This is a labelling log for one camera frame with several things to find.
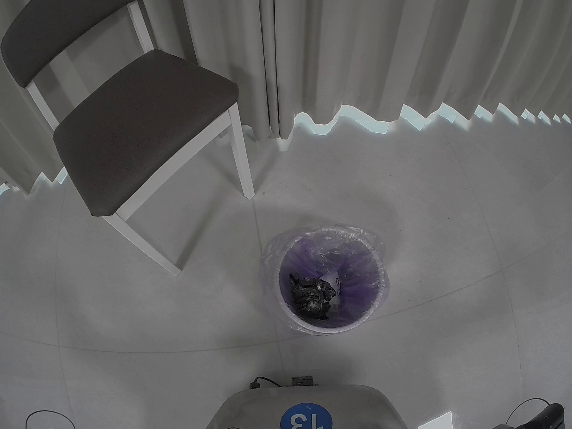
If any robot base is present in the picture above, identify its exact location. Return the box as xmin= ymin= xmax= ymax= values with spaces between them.
xmin=208 ymin=376 xmax=405 ymax=429

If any purple plastic bag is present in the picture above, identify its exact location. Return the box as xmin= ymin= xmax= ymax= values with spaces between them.
xmin=260 ymin=224 xmax=388 ymax=335

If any white chair dark grey seat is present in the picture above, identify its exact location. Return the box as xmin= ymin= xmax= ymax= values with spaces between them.
xmin=0 ymin=0 xmax=255 ymax=276

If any black plastic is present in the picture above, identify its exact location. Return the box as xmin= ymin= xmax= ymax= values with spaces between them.
xmin=288 ymin=273 xmax=338 ymax=321

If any white printed wrapper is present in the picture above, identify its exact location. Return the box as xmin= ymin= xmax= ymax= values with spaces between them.
xmin=322 ymin=272 xmax=344 ymax=305

